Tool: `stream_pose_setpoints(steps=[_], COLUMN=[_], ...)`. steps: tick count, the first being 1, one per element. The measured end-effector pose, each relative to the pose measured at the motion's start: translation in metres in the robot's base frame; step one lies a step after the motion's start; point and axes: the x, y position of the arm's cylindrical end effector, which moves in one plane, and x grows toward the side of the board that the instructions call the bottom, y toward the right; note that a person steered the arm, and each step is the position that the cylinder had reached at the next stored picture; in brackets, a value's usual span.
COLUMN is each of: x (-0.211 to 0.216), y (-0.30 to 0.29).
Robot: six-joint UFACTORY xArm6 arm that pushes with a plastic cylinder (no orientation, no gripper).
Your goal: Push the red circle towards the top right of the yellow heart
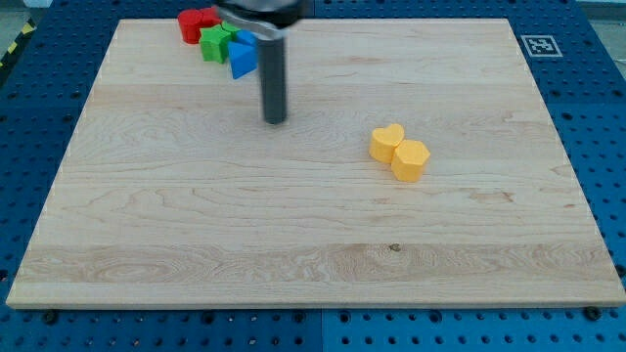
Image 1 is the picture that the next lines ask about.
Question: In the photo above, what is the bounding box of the yellow heart block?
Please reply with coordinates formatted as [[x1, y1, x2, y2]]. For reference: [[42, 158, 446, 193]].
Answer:
[[369, 123, 405, 163]]

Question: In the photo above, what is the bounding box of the red circle block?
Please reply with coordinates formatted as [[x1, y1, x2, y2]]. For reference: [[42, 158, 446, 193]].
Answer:
[[177, 9, 202, 45]]

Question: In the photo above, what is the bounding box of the yellow hexagon block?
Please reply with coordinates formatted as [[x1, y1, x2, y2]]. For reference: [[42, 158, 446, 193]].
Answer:
[[391, 140, 430, 182]]

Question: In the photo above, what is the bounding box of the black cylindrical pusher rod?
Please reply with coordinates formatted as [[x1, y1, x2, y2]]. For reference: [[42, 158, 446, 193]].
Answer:
[[257, 37, 288, 125]]

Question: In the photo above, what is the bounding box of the blue triangle block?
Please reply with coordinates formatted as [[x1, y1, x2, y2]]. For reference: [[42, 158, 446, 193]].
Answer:
[[228, 42, 257, 79]]

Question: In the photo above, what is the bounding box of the wooden board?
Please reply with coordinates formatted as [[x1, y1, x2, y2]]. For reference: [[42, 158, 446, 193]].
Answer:
[[7, 19, 625, 310]]

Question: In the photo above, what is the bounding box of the blue block behind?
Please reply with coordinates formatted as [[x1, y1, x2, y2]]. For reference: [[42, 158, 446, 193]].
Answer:
[[235, 29, 256, 47]]

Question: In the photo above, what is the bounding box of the green star block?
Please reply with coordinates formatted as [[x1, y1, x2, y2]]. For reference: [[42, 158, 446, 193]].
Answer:
[[199, 25, 231, 64]]

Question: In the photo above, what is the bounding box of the green block behind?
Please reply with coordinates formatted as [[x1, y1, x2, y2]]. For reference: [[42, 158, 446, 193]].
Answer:
[[221, 21, 241, 40]]

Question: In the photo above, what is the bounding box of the red block behind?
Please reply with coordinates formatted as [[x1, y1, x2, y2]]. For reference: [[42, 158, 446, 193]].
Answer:
[[200, 6, 222, 27]]

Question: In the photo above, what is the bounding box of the white fiducial marker tag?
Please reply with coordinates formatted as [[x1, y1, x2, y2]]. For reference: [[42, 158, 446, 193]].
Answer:
[[521, 34, 562, 58]]

